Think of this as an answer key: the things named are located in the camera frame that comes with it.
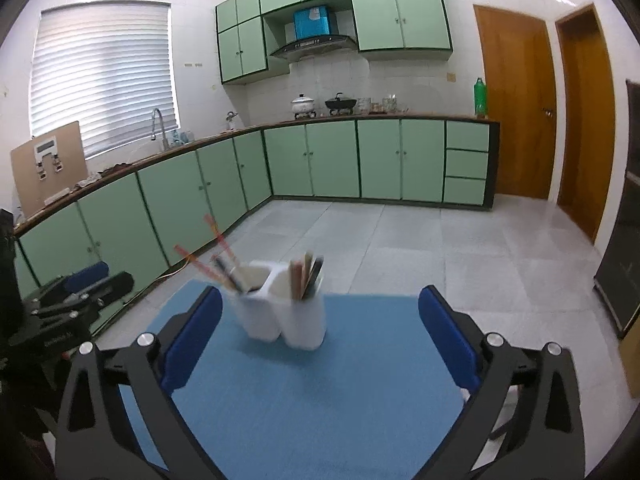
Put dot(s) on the white window blinds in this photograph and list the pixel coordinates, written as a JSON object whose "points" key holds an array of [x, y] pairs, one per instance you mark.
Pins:
{"points": [[100, 75]]}

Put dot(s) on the group of glass jars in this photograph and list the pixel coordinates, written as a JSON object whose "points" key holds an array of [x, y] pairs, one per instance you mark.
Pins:
{"points": [[382, 105]]}

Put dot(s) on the blue mat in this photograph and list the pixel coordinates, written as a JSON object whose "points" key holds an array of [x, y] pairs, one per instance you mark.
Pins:
{"points": [[325, 400]]}

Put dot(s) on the plain wooden door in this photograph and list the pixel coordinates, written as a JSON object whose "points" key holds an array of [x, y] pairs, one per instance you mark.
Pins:
{"points": [[587, 125]]}

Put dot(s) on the blue hood chimney cover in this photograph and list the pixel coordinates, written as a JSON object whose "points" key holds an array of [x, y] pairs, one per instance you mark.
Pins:
{"points": [[312, 22]]}

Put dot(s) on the white plastic utensil container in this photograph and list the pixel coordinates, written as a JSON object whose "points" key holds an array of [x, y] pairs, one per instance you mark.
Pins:
{"points": [[302, 320], [255, 310]]}

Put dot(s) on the green plastic bottle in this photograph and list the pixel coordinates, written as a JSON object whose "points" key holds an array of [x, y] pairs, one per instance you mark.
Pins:
{"points": [[480, 100]]}

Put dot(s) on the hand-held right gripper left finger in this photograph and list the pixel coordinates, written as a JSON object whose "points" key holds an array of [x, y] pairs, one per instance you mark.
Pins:
{"points": [[192, 340]]}

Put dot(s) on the white cooking pot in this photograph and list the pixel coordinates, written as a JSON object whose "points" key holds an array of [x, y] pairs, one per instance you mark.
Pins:
{"points": [[303, 106]]}

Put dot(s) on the dark glass display cabinet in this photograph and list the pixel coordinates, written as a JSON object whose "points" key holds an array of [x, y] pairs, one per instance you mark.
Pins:
{"points": [[622, 240]]}

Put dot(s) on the cardboard box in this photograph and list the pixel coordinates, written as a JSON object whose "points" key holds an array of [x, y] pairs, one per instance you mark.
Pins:
{"points": [[631, 360]]}

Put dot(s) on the chrome sink faucet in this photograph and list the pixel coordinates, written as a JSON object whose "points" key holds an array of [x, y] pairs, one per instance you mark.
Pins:
{"points": [[159, 127]]}

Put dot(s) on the rags on counter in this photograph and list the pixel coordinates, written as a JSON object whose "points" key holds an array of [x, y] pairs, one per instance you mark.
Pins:
{"points": [[100, 175]]}

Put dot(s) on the brown cardboard board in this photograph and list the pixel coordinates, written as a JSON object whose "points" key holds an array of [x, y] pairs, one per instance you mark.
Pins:
{"points": [[47, 170]]}

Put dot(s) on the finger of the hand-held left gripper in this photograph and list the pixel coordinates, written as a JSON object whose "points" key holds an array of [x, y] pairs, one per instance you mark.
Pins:
{"points": [[112, 285], [87, 274]]}

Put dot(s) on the black wok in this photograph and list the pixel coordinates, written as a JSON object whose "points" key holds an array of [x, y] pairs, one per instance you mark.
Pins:
{"points": [[341, 104]]}

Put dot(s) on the small chrome tap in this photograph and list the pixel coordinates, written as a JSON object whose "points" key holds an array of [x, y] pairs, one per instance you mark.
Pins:
{"points": [[231, 119]]}

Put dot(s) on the red patterned wooden chopstick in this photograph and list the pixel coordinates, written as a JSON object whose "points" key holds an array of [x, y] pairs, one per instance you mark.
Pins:
{"points": [[220, 240], [197, 262]]}

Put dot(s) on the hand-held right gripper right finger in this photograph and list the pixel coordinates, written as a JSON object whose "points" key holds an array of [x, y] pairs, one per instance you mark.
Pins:
{"points": [[450, 340]]}

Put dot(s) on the cups beside sink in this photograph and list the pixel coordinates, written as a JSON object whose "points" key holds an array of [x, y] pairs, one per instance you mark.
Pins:
{"points": [[182, 137]]}

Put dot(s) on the green wall kitchen cabinets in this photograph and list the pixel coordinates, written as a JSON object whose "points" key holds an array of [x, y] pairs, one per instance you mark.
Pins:
{"points": [[400, 15]]}

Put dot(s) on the black range hood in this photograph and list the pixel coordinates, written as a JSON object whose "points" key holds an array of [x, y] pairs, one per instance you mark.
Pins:
{"points": [[315, 46]]}

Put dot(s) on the green base kitchen cabinets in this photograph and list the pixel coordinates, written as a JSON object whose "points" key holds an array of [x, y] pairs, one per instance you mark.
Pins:
{"points": [[330, 160]]}

